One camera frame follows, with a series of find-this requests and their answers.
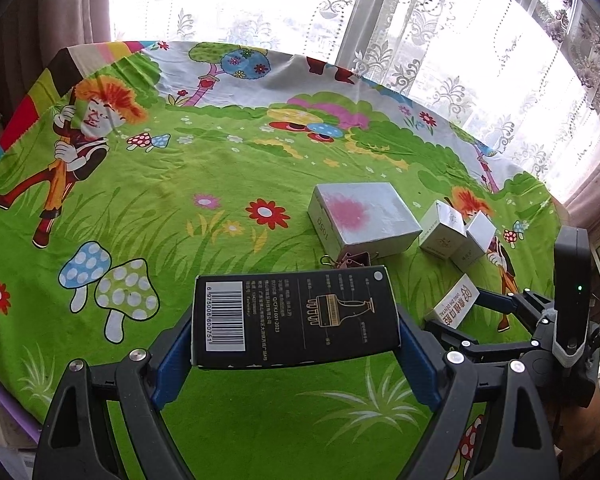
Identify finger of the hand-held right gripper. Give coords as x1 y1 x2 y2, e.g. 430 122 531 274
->
424 318 542 364
477 289 557 334

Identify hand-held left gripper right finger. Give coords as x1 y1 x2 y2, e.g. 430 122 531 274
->
392 305 561 480

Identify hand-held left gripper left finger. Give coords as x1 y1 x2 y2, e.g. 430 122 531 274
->
32 305 201 480

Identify white box with red print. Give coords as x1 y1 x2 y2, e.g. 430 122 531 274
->
422 274 480 323

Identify black box with barcode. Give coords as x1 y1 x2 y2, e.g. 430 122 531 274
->
191 266 401 370

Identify purple storage box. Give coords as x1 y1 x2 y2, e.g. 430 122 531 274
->
0 350 43 480

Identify person's right forearm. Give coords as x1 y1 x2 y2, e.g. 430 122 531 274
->
552 395 600 480

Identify small white box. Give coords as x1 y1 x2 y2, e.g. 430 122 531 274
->
450 211 497 274
419 200 467 259

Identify pink drape curtain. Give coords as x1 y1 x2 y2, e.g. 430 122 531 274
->
562 125 600 246
0 0 113 126

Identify binder clips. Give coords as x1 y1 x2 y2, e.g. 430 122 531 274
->
321 254 372 269

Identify grey box with pink mark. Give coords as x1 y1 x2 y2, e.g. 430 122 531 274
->
307 181 423 259

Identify green cartoon printed tablecloth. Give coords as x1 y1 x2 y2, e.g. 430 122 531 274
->
0 40 568 480

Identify floral lace sheer curtain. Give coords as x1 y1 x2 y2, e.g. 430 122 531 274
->
110 0 600 201

